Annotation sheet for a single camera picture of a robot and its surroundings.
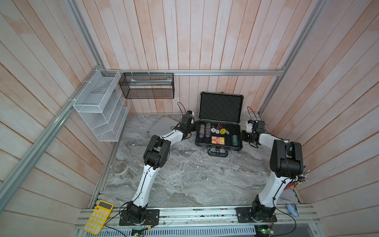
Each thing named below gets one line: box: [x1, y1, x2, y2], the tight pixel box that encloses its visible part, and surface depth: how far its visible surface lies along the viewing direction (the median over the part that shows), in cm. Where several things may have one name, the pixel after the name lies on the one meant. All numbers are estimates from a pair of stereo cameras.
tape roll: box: [113, 159, 129, 176], surface depth 92 cm
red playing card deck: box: [211, 136, 226, 146], surface depth 103 cm
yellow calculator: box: [83, 199, 114, 236], surface depth 74 cm
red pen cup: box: [284, 169, 311, 191], surface depth 71 cm
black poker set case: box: [194, 91, 245, 158], surface depth 109 cm
